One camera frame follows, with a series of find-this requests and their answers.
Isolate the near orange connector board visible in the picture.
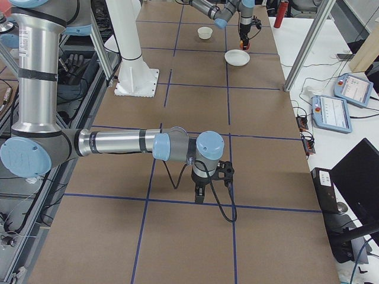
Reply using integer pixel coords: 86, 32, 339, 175
300, 131, 316, 157

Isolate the near teach pendant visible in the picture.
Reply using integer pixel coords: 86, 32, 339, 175
311, 95, 352, 134

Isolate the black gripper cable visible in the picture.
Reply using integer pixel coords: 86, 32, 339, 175
162, 159, 238, 223

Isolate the black monitor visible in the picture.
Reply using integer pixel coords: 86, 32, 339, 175
330, 138, 378, 224

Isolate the small white bowl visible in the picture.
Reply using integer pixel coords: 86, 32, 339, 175
197, 27, 213, 40

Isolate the crossing blue tape strip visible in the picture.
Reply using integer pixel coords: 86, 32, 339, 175
63, 193, 322, 214

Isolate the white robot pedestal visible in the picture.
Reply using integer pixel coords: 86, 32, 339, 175
106, 0, 159, 98

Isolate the white plate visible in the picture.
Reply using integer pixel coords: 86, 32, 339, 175
224, 49, 250, 67

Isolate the black computer box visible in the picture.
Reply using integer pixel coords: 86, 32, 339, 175
311, 167, 369, 264

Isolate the far orange connector board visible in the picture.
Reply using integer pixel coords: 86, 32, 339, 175
296, 106, 309, 131

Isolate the teach pendant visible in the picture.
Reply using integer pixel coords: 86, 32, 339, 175
334, 73, 374, 108
311, 95, 352, 134

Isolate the black mannequin hand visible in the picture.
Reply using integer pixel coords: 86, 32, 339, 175
58, 53, 90, 85

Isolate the red orange apple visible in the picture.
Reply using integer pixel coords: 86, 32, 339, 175
239, 40, 250, 51

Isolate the orange connector board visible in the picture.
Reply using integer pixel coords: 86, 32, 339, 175
296, 106, 309, 131
300, 131, 316, 157

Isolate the far teach pendant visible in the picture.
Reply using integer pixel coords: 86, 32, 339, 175
334, 73, 374, 108

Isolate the long blue tape strip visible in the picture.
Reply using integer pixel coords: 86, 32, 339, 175
130, 160, 156, 284

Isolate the aluminium frame post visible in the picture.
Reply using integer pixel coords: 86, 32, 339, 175
283, 0, 336, 92

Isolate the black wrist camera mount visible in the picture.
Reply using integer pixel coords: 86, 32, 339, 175
213, 160, 235, 188

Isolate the red cylinder bottle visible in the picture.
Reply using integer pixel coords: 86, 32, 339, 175
274, 0, 289, 28

